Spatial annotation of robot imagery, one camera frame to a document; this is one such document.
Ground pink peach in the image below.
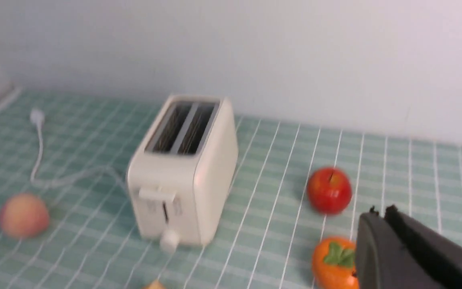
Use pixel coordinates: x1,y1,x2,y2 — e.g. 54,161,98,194
0,192,50,238

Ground orange persimmon with green leaf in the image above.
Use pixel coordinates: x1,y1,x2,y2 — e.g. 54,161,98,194
312,236,359,289

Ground red apple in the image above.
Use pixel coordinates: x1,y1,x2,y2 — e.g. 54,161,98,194
306,166,353,215

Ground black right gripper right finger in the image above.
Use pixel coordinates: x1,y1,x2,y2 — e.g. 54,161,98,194
384,205,462,289

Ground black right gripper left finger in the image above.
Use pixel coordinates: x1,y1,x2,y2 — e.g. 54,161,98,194
355,207,447,289

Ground toasted bread slice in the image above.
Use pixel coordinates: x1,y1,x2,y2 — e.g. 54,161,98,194
142,280,166,289

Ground white toaster power cord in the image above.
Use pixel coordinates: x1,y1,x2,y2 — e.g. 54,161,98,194
29,108,129,193

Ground white two-slot toaster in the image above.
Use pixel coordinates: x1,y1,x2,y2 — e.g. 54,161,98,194
126,95,239,254

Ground green checkered tablecloth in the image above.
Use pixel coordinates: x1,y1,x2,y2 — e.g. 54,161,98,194
0,92,462,289

